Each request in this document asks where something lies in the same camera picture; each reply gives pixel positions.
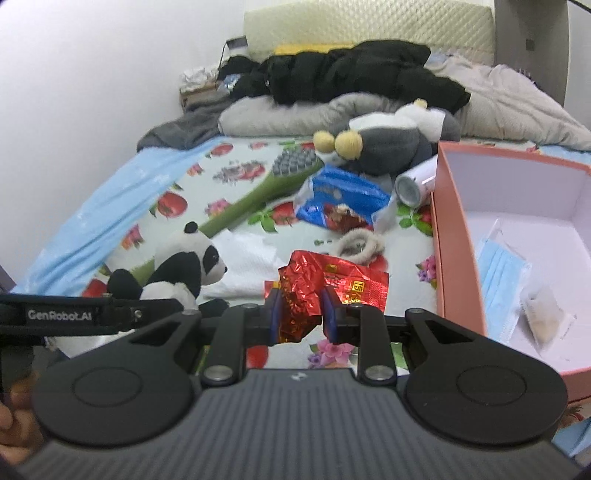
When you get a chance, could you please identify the panda plush toy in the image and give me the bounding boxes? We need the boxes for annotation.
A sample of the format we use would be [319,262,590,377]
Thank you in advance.
[107,222,229,324]

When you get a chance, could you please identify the orange cardboard box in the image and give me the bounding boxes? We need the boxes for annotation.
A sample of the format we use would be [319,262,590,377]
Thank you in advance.
[431,141,591,402]

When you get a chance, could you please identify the clear pouch with beige filling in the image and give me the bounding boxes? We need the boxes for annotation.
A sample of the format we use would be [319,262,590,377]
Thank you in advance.
[519,284,578,356]

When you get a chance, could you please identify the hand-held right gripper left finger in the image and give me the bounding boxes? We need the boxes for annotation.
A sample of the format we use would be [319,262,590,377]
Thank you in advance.
[127,288,283,387]

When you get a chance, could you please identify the red foil wrapper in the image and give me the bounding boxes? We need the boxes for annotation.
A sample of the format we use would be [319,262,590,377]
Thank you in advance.
[264,250,390,344]

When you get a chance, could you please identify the beige quilted headboard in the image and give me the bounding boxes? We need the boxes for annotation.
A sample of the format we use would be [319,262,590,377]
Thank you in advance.
[243,0,496,65]

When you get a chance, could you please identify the cream plush keychain toy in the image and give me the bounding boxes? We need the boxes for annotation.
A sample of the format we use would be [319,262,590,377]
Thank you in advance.
[336,230,386,265]

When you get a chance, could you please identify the yellow pillow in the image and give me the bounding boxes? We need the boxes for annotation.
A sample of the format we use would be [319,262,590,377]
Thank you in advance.
[272,41,356,56]

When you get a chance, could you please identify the green massage brush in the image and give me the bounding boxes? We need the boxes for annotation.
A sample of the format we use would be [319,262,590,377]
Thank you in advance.
[134,148,325,284]

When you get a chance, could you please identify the dark grey blanket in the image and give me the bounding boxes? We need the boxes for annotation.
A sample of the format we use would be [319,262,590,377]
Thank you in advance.
[136,95,236,152]

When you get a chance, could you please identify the white tube with silver cap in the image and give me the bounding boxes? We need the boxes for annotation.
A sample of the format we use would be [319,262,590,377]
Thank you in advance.
[394,154,439,207]

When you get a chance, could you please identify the white paper tissue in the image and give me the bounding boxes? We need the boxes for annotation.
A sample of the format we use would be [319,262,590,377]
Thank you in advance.
[201,230,289,298]

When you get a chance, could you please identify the light grey duvet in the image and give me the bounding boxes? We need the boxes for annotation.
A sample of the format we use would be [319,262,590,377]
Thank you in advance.
[218,53,591,151]

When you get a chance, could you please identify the blue snack packet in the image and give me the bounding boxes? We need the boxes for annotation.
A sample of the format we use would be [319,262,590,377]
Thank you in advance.
[294,166,398,232]

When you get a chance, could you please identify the white crumpled clothing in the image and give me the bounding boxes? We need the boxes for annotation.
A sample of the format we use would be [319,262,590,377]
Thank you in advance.
[180,65,220,93]

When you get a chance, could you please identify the fruit print tablecloth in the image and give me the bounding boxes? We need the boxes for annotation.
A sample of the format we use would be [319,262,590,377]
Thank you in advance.
[81,138,437,370]

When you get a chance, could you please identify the black crumpled clothing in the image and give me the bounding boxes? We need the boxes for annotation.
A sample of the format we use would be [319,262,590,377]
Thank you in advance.
[217,55,259,81]

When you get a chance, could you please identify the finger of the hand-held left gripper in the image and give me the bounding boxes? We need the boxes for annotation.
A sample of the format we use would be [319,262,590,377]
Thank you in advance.
[106,298,184,329]

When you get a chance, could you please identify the grey plush toy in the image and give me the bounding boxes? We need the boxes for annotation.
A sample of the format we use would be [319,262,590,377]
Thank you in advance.
[314,99,462,176]

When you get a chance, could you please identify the blue face mask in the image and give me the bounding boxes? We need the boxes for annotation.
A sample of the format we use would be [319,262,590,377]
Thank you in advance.
[475,231,532,342]

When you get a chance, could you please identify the person's left hand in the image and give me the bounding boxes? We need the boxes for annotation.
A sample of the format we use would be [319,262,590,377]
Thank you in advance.
[0,383,44,460]

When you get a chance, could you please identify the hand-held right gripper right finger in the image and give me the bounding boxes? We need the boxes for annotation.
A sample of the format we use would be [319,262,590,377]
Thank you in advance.
[321,286,485,385]

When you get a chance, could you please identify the black jacket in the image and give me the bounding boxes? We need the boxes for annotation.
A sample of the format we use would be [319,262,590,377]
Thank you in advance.
[231,41,472,114]

